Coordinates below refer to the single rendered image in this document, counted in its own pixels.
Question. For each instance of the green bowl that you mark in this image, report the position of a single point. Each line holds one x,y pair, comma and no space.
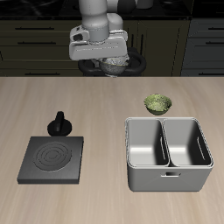
157,103

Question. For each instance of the white two-bin basket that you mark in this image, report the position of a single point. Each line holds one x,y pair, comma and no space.
169,179

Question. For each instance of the dark grey kitchen cupboard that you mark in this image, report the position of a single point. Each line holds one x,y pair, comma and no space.
204,52

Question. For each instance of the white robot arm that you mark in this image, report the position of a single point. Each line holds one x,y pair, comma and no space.
96,20

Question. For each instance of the dark olive kitchen cupboard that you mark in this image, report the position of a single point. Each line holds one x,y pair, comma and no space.
43,55

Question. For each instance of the flat black base plate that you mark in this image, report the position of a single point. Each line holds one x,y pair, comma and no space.
138,62

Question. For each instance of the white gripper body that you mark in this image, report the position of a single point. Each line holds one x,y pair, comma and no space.
99,50

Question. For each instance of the black kitchen counter top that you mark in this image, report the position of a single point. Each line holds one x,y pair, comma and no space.
35,8

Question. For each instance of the dark grey stove plate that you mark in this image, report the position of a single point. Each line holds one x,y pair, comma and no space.
52,159

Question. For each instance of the round black knob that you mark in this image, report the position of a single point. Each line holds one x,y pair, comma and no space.
59,127

